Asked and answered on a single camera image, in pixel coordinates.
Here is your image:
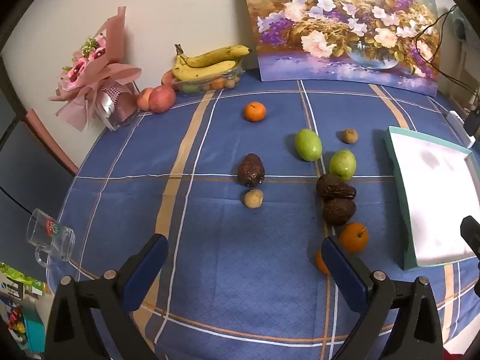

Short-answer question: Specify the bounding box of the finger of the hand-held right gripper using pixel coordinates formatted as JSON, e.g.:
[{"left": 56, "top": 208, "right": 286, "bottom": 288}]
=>
[{"left": 460, "top": 215, "right": 480, "bottom": 298}]

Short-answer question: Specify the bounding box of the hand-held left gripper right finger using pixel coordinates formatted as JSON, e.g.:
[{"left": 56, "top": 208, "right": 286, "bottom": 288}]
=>
[{"left": 321, "top": 235, "right": 445, "bottom": 360}]

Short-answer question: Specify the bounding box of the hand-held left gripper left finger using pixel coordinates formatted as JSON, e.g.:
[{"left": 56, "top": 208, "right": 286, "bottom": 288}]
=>
[{"left": 44, "top": 233, "right": 169, "bottom": 360}]

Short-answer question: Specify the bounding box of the orange with stem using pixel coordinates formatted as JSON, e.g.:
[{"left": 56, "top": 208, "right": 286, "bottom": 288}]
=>
[{"left": 339, "top": 222, "right": 369, "bottom": 254}]

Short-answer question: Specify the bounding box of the teal and white tray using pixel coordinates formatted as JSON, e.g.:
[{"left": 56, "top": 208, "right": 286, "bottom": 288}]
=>
[{"left": 383, "top": 125, "right": 480, "bottom": 271}]

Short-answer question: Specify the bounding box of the dark brown avocado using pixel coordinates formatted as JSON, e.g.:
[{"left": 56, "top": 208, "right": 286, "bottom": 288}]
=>
[
  {"left": 237, "top": 153, "right": 266, "bottom": 188},
  {"left": 322, "top": 198, "right": 357, "bottom": 227},
  {"left": 316, "top": 173, "right": 357, "bottom": 200}
]

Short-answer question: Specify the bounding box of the green mango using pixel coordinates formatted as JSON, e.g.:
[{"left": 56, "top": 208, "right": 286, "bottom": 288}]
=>
[
  {"left": 329, "top": 149, "right": 356, "bottom": 181},
  {"left": 294, "top": 128, "right": 323, "bottom": 162}
]

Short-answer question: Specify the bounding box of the orange tangerine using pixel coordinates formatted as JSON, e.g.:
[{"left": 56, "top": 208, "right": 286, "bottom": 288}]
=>
[{"left": 244, "top": 101, "right": 267, "bottom": 122}]

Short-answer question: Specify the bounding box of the pile of small mixed fruits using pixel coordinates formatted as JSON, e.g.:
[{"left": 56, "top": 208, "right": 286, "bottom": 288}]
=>
[{"left": 180, "top": 76, "right": 241, "bottom": 94}]

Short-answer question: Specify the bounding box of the blue plaid tablecloth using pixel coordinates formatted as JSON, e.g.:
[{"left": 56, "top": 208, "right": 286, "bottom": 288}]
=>
[{"left": 47, "top": 68, "right": 480, "bottom": 360}]

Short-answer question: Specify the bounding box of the clear glass mug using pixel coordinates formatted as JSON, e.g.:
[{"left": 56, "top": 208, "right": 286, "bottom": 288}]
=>
[{"left": 25, "top": 208, "right": 76, "bottom": 269}]

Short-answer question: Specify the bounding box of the black power adapter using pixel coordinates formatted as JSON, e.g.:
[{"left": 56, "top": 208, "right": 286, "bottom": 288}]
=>
[{"left": 463, "top": 110, "right": 480, "bottom": 136}]

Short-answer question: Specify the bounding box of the white power strip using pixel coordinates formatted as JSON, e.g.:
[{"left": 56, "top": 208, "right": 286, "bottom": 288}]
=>
[{"left": 445, "top": 109, "right": 474, "bottom": 147}]

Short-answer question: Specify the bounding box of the colourful printed carton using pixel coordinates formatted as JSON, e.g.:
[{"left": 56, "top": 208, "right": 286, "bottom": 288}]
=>
[{"left": 0, "top": 262, "right": 53, "bottom": 308}]

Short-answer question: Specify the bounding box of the orange peach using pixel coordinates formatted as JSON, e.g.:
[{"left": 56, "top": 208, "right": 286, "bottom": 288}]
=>
[{"left": 136, "top": 87, "right": 154, "bottom": 112}]

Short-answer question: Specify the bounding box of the clear plastic container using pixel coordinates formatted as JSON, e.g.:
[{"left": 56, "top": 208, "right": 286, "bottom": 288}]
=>
[{"left": 173, "top": 64, "right": 245, "bottom": 94}]

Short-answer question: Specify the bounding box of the pink flower bouquet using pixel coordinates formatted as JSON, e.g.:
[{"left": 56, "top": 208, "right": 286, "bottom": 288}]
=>
[{"left": 49, "top": 6, "right": 142, "bottom": 133}]

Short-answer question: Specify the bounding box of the yellow banana bunch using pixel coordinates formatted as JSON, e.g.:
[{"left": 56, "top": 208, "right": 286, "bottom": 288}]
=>
[{"left": 172, "top": 44, "right": 252, "bottom": 82}]

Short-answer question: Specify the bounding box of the floral painting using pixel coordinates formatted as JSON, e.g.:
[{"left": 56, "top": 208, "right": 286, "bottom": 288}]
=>
[{"left": 238, "top": 0, "right": 441, "bottom": 97}]

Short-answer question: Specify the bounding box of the thin black cable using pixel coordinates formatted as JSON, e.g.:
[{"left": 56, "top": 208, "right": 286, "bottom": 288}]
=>
[{"left": 0, "top": 185, "right": 32, "bottom": 214}]

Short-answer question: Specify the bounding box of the white furniture frame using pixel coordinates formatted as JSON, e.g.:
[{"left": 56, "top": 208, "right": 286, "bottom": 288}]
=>
[{"left": 459, "top": 39, "right": 480, "bottom": 111}]

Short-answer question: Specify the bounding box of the wall socket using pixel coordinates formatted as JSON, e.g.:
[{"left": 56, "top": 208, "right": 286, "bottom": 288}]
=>
[{"left": 452, "top": 9, "right": 467, "bottom": 42}]

